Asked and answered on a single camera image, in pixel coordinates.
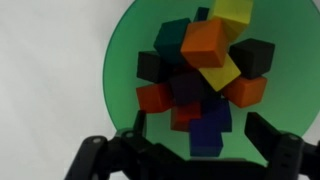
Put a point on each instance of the black block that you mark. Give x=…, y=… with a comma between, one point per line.
x=253, y=57
x=151, y=67

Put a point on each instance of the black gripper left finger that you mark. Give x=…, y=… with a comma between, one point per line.
x=128, y=151

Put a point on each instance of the dark teal block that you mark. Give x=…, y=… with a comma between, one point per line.
x=169, y=40

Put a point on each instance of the red block left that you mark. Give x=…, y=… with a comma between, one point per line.
x=155, y=98

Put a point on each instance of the orange block right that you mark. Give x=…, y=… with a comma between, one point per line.
x=245, y=92

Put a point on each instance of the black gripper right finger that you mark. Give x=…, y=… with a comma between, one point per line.
x=287, y=154

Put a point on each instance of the blue wooden block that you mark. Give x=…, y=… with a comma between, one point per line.
x=205, y=139

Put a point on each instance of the orange block top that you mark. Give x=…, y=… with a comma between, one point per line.
x=205, y=44

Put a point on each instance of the yellow block middle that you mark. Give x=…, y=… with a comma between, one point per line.
x=220, y=77

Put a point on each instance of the orange block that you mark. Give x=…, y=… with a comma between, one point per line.
x=205, y=44
x=245, y=92

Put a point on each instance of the green plastic bowl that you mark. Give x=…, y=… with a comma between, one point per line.
x=291, y=100

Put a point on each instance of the black block left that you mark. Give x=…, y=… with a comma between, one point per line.
x=151, y=67

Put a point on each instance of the red block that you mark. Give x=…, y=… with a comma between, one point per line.
x=155, y=98
x=182, y=115

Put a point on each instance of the dark purple block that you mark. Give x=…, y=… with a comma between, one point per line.
x=190, y=87

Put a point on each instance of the black block right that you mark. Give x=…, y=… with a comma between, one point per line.
x=253, y=57

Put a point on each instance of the red block bottom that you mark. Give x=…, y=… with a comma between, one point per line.
x=182, y=115

